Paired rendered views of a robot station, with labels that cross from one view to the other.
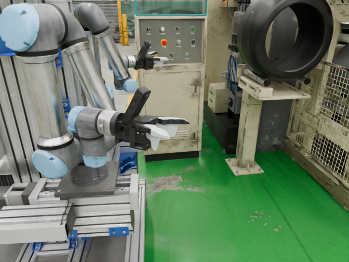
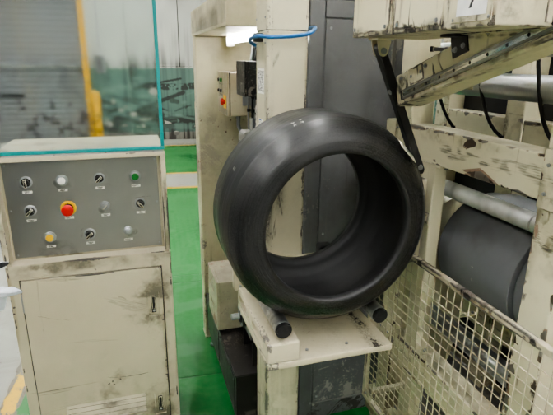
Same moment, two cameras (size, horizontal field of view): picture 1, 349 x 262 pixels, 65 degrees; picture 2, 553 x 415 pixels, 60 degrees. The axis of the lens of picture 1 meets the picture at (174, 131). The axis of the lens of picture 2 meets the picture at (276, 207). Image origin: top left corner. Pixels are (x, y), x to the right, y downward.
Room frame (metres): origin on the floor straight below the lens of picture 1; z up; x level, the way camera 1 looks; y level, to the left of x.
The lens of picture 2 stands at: (0.64, -0.42, 1.57)
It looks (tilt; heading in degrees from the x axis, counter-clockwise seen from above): 17 degrees down; 352
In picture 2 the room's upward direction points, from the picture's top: 1 degrees clockwise
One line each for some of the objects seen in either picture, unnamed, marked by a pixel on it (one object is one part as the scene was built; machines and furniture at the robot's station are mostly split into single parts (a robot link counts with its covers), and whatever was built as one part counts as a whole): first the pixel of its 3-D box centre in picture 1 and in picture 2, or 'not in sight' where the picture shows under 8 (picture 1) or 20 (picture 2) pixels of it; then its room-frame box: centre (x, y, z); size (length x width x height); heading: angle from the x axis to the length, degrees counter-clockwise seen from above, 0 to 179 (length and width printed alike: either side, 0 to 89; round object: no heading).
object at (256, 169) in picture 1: (243, 164); not in sight; (2.16, -0.64, 0.02); 0.27 x 0.27 x 0.04; 9
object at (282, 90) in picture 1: (271, 90); (309, 324); (1.92, -0.70, 0.80); 0.37 x 0.36 x 0.02; 99
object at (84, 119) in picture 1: (89, 120); not in sight; (0.78, 0.26, 1.04); 0.11 x 0.08 x 0.09; 69
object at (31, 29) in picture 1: (47, 98); not in sight; (0.83, 0.40, 1.09); 0.15 x 0.12 x 0.55; 159
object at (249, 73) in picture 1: (255, 76); (266, 300); (1.89, -0.56, 0.90); 0.35 x 0.05 x 0.05; 9
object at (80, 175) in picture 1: (88, 165); not in sight; (0.96, 0.35, 0.77); 0.15 x 0.15 x 0.10
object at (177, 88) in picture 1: (169, 90); (99, 300); (2.46, 0.05, 0.63); 0.56 x 0.41 x 1.27; 99
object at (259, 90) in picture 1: (254, 85); (265, 319); (1.89, -0.56, 0.83); 0.36 x 0.09 x 0.06; 9
